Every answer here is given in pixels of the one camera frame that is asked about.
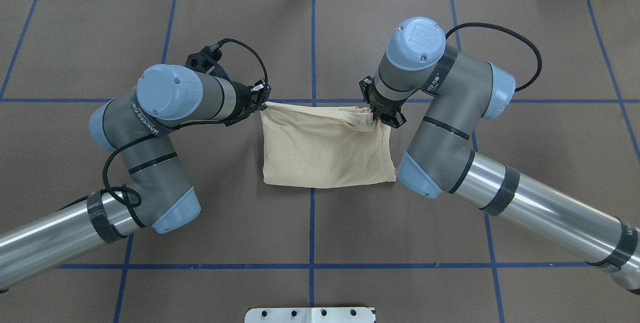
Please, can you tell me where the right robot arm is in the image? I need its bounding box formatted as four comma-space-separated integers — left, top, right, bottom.
359, 17, 640, 295

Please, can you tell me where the beige long-sleeve printed shirt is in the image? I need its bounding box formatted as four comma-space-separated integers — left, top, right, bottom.
260, 102, 396, 189

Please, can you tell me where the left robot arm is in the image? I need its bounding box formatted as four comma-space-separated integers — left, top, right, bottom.
0, 64, 271, 293

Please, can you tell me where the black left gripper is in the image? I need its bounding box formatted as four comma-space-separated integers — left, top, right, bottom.
224, 78, 272, 127

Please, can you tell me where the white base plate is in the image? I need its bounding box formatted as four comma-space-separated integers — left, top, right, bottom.
244, 306, 377, 323

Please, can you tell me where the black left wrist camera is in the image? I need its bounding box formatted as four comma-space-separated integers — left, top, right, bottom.
184, 43, 229, 80

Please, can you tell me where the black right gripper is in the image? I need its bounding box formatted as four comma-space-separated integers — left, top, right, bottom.
359, 77, 407, 129

